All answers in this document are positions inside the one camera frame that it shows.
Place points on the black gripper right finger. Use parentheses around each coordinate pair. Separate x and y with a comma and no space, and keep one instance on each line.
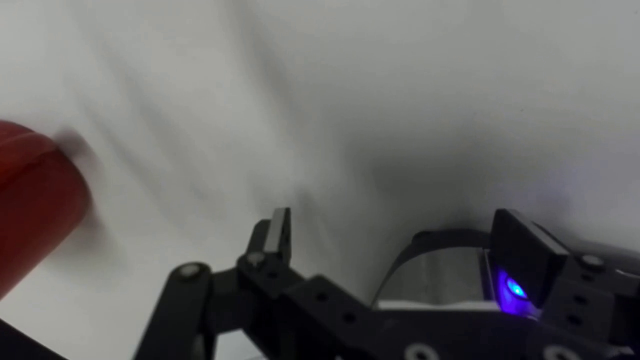
(570,290)

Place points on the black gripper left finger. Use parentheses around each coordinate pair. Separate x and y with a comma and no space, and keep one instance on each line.
(268,254)

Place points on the silver two-slot toaster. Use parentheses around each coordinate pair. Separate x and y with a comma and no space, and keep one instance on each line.
(447,270)

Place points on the small red cup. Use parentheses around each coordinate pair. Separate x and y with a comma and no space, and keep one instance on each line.
(42,198)

